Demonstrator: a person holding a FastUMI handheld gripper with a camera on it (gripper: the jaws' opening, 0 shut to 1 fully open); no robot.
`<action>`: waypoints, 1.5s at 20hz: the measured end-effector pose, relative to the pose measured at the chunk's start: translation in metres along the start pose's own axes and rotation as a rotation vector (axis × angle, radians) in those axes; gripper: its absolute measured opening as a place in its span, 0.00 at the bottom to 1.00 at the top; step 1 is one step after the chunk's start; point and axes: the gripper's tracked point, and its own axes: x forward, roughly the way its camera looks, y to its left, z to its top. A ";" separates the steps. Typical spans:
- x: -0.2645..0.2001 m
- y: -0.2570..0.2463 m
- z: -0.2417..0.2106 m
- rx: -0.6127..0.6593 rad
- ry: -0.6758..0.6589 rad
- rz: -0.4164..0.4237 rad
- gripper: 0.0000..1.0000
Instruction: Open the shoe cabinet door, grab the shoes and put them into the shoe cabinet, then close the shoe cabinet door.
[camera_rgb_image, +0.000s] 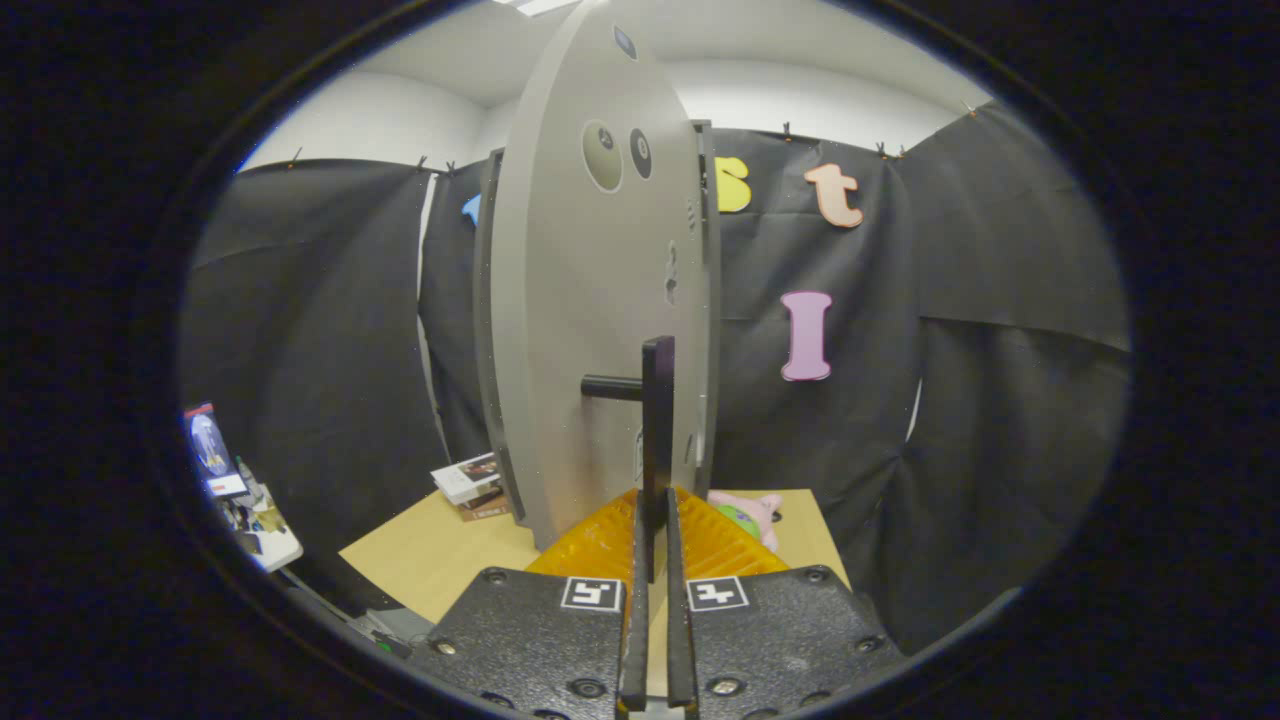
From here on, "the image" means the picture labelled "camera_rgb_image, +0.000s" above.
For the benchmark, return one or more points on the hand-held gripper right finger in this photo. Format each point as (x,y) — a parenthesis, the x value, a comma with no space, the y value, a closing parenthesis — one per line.
(680,650)

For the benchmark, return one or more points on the stack of books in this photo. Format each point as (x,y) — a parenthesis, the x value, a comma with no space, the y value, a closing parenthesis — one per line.
(468,482)

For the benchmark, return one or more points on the blue picture card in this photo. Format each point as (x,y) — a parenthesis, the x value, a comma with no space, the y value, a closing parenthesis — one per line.
(212,450)

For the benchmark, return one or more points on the long ceiling light panel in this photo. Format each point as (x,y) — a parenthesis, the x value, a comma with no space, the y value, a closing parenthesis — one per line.
(540,5)

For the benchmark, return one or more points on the cluttered white side table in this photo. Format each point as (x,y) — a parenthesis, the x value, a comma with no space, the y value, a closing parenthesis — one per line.
(270,535)

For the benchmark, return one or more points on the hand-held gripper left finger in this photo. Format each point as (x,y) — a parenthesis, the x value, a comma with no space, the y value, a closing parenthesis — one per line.
(634,650)

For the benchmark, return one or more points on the pink and green plush toy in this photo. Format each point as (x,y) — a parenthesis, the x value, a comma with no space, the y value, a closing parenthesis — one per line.
(748,515)

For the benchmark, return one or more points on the black backdrop cloth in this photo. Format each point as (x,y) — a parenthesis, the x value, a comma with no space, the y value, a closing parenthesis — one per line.
(950,400)

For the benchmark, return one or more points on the grey shoe cabinet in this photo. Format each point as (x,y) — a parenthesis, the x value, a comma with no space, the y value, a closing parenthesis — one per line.
(484,320)

